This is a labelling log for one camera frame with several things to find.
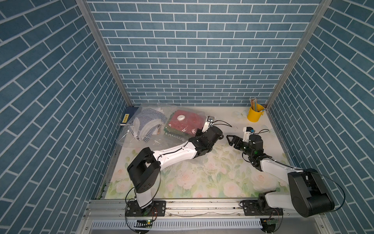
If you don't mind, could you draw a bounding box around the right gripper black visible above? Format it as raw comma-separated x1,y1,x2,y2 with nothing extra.
227,135,253,158

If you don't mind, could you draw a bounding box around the red garment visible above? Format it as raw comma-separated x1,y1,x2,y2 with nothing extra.
166,110,206,136

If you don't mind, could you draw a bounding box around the clear vacuum bag with valve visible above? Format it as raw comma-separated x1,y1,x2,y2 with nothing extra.
163,108,207,145

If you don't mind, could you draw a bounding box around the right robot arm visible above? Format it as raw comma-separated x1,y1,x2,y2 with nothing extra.
227,134,335,217

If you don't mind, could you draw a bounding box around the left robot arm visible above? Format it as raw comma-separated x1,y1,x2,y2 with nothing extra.
127,126,224,209

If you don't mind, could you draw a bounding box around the clear bag with striped clothes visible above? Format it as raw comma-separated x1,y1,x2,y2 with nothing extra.
116,103,172,149

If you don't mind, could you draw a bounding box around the yellow pencil cup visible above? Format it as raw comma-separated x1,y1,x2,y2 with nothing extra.
247,104,265,122

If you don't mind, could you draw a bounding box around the coloured pencils bundle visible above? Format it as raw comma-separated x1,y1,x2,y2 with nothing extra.
250,97,258,112

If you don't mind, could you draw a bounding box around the dark blue book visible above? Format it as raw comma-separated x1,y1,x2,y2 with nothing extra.
120,107,139,126

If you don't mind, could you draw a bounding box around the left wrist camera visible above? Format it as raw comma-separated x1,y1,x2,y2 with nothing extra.
202,116,215,133

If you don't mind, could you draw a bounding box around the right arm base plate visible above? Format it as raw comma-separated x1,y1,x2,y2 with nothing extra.
239,200,283,217

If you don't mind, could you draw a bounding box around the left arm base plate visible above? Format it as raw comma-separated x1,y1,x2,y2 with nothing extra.
126,200,166,217

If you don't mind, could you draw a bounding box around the aluminium rail frame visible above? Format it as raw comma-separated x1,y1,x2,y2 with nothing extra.
78,198,333,234

